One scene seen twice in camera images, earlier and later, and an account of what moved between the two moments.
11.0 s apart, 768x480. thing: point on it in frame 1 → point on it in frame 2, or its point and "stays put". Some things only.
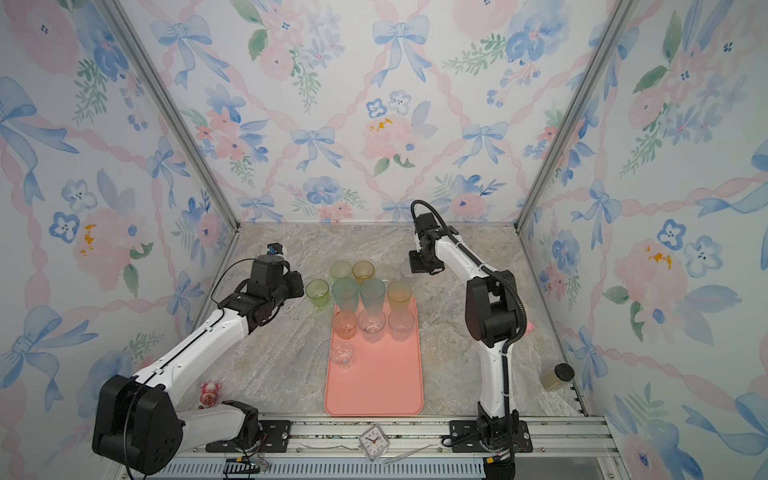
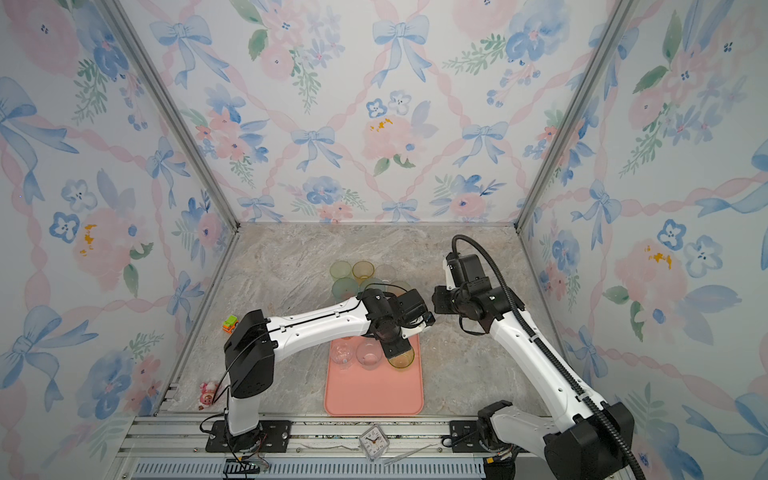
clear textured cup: x=406 y=270 → x=369 y=353
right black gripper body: x=420 y=264 → x=450 y=302
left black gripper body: x=292 y=287 → x=397 y=344
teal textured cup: x=345 y=291 stays put
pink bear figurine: x=209 y=394 stays put
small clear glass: x=342 y=354 stays put
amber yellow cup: x=363 y=269 stays put
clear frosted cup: x=386 y=273 stays put
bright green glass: x=317 y=290 → x=404 y=360
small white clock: x=374 y=441 stays put
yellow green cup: x=399 y=293 stays put
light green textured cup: x=340 y=269 stays put
